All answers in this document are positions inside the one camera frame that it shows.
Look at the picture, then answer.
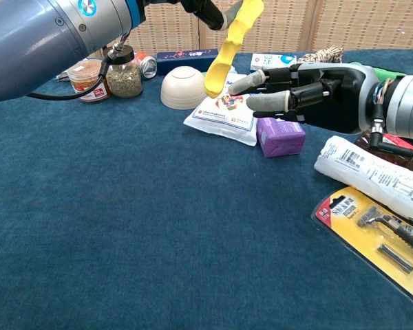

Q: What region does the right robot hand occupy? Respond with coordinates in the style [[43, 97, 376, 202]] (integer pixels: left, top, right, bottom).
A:
[[228, 62, 379, 135]]

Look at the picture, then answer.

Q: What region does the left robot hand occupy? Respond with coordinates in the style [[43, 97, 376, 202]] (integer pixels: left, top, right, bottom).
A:
[[142, 0, 244, 31]]

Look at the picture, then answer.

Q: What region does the dark blue long box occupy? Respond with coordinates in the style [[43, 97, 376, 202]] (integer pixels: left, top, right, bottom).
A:
[[156, 48, 221, 76]]

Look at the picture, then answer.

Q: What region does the green microfiber cloth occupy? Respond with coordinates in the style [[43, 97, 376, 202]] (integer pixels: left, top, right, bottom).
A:
[[350, 61, 405, 78]]

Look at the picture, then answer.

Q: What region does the purple soap box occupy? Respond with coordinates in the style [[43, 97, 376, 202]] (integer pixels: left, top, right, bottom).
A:
[[256, 116, 306, 159]]

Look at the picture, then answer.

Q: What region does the white blue milk carton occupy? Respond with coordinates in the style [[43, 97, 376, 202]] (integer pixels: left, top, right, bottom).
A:
[[249, 53, 298, 75]]

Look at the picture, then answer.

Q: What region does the brown sauce bottle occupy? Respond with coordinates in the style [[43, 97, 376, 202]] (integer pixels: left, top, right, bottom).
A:
[[354, 132, 413, 173]]

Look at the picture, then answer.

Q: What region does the white-wrapped yellow-cap bottle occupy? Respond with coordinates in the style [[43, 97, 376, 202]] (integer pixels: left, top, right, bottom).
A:
[[313, 135, 413, 224]]

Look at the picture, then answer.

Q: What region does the orange soda can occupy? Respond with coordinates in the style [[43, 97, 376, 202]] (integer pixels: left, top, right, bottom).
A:
[[132, 51, 158, 80]]

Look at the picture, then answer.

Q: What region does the white upturned bowl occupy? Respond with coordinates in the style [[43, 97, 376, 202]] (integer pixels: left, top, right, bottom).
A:
[[160, 65, 211, 111]]

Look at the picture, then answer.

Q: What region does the bamboo folding screen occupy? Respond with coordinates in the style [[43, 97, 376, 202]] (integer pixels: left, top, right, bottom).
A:
[[89, 0, 413, 61]]

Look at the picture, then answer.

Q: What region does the black-lid glass seed jar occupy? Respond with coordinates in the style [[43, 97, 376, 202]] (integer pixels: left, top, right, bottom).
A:
[[102, 47, 144, 100]]

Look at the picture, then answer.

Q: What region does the white printed powder bag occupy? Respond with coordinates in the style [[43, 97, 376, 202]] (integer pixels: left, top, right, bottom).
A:
[[183, 71, 259, 147]]

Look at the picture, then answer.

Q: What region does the yellow razor blister pack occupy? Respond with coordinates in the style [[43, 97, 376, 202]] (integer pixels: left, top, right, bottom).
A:
[[311, 186, 413, 312]]

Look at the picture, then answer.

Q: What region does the clear tub brown paste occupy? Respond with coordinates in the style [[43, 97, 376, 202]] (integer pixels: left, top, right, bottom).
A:
[[66, 58, 112, 104]]

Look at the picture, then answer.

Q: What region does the dark blue table cover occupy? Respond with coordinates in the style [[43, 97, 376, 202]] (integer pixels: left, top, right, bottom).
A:
[[0, 47, 413, 330]]

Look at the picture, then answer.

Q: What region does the coiled braided rope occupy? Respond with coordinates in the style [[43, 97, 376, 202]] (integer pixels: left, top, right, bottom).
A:
[[301, 45, 345, 65]]

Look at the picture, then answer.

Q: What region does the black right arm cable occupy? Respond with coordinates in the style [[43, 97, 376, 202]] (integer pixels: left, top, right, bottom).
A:
[[370, 118, 413, 161]]

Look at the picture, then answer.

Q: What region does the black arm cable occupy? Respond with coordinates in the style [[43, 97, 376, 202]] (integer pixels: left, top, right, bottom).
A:
[[27, 43, 135, 101], [370, 118, 413, 161]]

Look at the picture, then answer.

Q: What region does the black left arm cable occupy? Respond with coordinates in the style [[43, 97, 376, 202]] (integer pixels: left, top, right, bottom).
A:
[[27, 43, 135, 101]]

